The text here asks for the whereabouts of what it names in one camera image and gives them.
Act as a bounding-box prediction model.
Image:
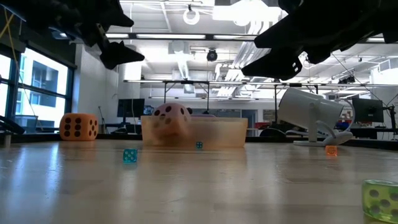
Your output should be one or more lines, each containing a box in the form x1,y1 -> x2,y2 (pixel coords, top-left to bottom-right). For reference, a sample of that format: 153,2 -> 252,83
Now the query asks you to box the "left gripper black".
52,0 -> 146,70

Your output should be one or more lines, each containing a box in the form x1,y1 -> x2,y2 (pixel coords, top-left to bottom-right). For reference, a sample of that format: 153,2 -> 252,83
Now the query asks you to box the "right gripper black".
241,0 -> 374,81

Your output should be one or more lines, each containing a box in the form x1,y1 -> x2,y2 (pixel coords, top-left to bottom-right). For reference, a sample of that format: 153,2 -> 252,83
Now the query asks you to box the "large pink foam die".
150,102 -> 193,147

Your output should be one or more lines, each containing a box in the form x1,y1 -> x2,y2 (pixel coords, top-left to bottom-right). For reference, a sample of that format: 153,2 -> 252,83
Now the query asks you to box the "large orange foam die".
58,113 -> 100,142

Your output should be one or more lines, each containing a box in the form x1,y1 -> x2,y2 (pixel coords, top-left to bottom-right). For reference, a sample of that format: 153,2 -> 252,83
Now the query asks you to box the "orange translucent plastic bin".
140,115 -> 249,149

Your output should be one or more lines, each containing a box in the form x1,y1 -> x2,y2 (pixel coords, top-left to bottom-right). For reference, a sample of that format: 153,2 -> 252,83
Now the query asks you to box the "black computer monitor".
352,98 -> 385,124
117,98 -> 146,118

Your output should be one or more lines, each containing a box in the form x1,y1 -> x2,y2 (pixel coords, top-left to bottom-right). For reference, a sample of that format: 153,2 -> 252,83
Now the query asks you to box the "large window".
0,46 -> 75,133

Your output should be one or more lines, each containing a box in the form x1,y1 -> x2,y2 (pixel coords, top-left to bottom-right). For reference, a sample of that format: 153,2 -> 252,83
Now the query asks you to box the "small green translucent die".
362,179 -> 398,224

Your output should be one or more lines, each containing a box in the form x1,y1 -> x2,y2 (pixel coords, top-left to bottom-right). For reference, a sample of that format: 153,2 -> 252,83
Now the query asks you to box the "white desk camera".
277,87 -> 355,147

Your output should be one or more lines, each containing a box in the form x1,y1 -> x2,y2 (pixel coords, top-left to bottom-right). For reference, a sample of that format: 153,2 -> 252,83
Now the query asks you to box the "white ring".
182,8 -> 201,26

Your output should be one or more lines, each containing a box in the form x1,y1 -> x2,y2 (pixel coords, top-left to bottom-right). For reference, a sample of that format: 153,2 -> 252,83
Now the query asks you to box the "yellow cable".
0,7 -> 37,122

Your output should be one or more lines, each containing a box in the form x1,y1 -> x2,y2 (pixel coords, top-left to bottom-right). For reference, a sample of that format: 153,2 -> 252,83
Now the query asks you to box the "black aluminium rig frame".
0,132 -> 398,151

